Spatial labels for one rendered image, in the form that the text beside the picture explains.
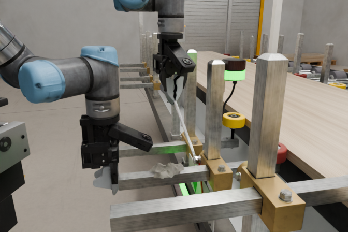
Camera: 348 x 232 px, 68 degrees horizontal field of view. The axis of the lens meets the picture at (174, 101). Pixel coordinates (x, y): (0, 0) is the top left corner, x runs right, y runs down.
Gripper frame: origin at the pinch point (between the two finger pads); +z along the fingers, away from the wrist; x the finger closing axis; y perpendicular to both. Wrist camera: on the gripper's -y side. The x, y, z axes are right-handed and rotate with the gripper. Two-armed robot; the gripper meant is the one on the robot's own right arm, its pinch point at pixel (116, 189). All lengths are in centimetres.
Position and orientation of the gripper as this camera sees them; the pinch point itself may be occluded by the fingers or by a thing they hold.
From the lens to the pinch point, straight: 70.6
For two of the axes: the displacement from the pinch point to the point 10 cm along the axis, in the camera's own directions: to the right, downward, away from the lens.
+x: 1.9, 2.8, -9.4
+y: -9.8, 0.4, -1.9
